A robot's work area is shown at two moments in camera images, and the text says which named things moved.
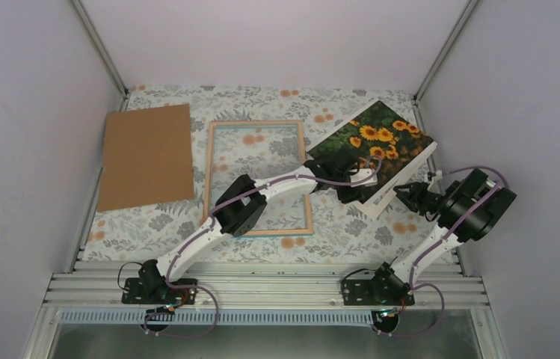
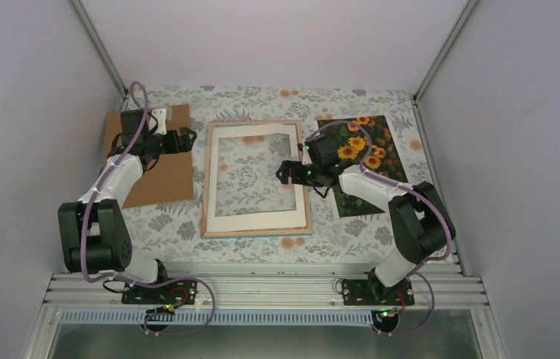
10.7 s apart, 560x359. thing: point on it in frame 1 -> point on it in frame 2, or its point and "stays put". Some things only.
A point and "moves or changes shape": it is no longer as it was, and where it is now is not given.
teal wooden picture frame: (260, 149) stays put
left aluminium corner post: (101, 51) stays put
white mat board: (379, 201) -> (265, 221)
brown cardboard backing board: (147, 158) stays put
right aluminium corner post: (445, 48) stays put
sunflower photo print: (380, 132) moves or changes shape
